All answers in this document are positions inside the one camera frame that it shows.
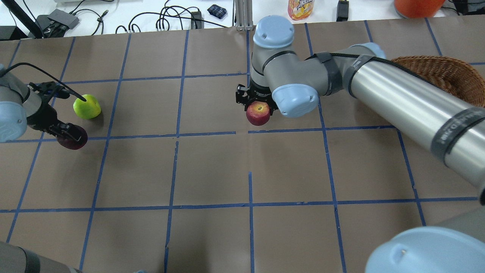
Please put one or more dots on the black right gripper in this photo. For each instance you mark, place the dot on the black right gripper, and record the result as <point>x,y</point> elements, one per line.
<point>260,95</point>

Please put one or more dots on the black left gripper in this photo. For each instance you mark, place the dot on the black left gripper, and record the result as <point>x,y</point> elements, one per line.
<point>41,114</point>

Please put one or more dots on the red yellow apple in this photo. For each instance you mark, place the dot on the red yellow apple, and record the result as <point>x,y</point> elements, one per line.
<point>258,113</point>

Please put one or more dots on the dark red apple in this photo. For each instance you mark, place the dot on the dark red apple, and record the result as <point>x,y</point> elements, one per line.
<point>73,138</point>

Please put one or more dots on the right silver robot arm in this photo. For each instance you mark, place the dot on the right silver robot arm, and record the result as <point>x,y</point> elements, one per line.
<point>449,128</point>

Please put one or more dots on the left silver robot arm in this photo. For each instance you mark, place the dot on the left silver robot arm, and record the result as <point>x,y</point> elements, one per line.
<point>28,105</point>

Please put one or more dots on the wicker basket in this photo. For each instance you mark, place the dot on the wicker basket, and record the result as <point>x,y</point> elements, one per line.
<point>454,76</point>

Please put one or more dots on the green apple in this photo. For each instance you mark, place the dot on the green apple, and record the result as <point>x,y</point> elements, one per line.
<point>88,109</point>

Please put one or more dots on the dark blue pouch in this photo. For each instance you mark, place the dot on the dark blue pouch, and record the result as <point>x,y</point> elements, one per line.
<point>217,11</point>

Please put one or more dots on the orange juice bottle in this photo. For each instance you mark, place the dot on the orange juice bottle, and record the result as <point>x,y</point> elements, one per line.
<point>300,9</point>

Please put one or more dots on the black power adapter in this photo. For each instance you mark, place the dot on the black power adapter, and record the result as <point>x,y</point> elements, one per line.
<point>196,20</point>

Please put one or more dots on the grey usb hub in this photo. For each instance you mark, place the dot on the grey usb hub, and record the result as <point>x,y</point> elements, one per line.
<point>66,19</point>

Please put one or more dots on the black power brick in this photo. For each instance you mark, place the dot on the black power brick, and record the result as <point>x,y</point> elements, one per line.
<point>342,11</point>

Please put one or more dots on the orange bucket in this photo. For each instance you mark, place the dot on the orange bucket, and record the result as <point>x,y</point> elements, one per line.
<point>417,8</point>

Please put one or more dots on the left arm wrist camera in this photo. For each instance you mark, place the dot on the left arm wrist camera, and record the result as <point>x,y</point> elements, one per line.
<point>49,90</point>

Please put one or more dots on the aluminium frame post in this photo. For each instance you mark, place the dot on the aluminium frame post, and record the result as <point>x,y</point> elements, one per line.
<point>243,19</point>

